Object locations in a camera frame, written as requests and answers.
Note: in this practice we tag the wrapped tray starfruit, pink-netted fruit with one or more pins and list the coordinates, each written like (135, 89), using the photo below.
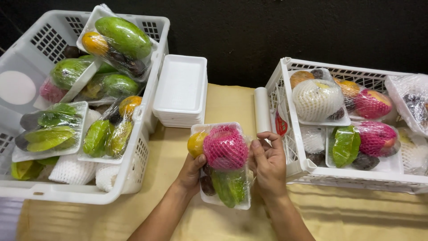
(364, 144)

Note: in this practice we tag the wrapped tray white-netted fruit, orange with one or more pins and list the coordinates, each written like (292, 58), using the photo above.
(316, 98)

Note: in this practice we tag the wrapped tray orange, pink-netted fruit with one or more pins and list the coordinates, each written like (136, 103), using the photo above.
(371, 103)

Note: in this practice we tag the wrapped tray small white-netted fruit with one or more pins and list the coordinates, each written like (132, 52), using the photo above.
(312, 144)

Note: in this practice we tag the wrapped tray dark fruit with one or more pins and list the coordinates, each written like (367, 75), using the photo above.
(413, 100)

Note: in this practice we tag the wrapped tray orange, starfruit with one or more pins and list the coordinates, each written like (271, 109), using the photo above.
(107, 137)

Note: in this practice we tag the tray pink-netted fruit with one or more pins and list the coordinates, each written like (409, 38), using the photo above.
(224, 149)

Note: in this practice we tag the red label packet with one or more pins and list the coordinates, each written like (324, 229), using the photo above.
(281, 124)

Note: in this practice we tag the yellow tablecloth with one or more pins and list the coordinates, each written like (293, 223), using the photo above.
(334, 217)

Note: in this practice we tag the stack of white foam trays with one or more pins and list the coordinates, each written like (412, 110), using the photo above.
(180, 87)

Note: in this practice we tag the person's right hand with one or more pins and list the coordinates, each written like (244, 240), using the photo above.
(270, 174)

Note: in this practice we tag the wrapped tray starfruit slices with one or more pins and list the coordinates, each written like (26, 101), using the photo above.
(50, 134)

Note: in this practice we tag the white foam-netted fruit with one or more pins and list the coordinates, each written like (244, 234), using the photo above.
(72, 170)
(106, 179)

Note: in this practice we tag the loose green starfruit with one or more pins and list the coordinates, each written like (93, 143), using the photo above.
(25, 170)

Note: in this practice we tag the person's left hand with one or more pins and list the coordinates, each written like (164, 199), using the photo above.
(189, 177)

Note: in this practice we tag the large white plastic crate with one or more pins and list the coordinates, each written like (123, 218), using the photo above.
(20, 67)

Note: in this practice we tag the wrapped tray big mango, orange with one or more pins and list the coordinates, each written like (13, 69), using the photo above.
(125, 36)

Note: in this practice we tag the cling film roll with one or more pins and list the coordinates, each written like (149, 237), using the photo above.
(262, 108)

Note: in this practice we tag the white lattice plastic crate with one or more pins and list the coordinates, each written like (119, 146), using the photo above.
(301, 172)

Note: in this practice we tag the wrapped tray pale netted fruit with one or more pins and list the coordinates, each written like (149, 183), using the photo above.
(414, 154)

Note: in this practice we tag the wrapped tray green mango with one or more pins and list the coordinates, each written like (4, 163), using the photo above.
(115, 85)

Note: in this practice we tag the wrapped tray mango, pink fruit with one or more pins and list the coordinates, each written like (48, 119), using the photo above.
(68, 72)

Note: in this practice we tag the dark passion fruit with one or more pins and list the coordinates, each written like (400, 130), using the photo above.
(71, 52)

